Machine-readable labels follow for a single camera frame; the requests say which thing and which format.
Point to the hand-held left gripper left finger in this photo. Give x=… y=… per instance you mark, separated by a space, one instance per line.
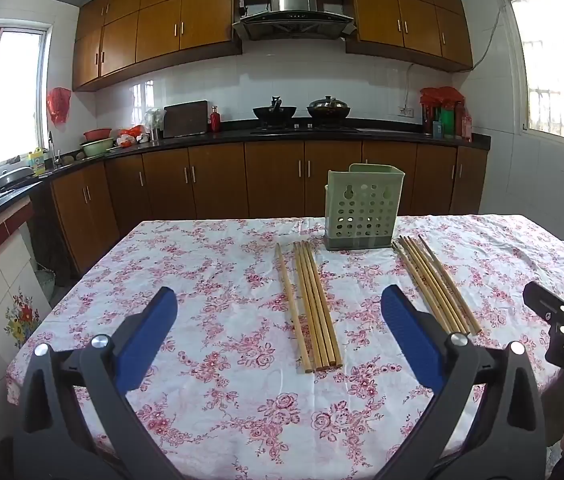
x=149 y=330

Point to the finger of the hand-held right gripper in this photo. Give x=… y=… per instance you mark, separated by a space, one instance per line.
x=544 y=300

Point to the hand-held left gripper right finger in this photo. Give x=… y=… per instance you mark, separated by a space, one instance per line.
x=409 y=330

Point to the green perforated utensil holder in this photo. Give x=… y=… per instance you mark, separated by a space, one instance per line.
x=362 y=210

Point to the pink floral tablecloth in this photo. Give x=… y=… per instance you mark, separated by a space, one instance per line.
x=232 y=285

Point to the green bucket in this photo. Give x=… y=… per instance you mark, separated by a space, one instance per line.
x=46 y=287

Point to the green basin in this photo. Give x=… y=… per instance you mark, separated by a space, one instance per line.
x=97 y=147

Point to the red packet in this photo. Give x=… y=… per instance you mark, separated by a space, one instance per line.
x=466 y=126

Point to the wooden base cabinets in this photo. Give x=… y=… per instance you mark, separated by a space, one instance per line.
x=272 y=180

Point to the red and white plastic bags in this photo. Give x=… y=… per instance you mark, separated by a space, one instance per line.
x=132 y=136

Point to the yellow dish soap bottle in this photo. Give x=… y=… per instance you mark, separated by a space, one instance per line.
x=38 y=162

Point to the chrome faucet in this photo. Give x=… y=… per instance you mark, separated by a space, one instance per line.
x=53 y=152

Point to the green bottle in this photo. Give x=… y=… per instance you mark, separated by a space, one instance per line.
x=448 y=122

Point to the red basin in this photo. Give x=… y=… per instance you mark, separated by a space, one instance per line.
x=97 y=134

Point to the glass jar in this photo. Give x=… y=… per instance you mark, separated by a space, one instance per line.
x=153 y=125

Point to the grey pan lid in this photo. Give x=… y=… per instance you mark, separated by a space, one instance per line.
x=8 y=179

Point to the black kitchen countertop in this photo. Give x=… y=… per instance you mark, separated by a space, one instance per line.
x=222 y=136

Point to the dark bottle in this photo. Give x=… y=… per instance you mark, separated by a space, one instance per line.
x=428 y=120

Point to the dark wooden cutting board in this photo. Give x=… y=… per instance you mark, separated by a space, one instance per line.
x=186 y=119

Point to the red bottle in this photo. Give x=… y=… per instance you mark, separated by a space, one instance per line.
x=215 y=121

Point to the barred window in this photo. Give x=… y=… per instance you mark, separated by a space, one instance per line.
x=547 y=60

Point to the black gas stove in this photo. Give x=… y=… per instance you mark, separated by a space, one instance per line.
x=307 y=127

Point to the red plastic bag over bottles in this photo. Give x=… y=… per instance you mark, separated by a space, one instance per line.
x=441 y=95

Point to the black wok with lid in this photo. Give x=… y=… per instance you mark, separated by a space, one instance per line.
x=328 y=107

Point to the red plastic bag on hook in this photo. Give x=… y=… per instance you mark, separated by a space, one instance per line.
x=59 y=105

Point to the sliding window over sink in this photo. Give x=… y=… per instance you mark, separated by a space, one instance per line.
x=12 y=95

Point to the steel range hood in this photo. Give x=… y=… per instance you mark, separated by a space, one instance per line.
x=292 y=20

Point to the white wall socket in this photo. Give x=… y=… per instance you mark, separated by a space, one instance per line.
x=406 y=111

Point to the wooden wall cabinets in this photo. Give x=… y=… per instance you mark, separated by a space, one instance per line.
x=202 y=20

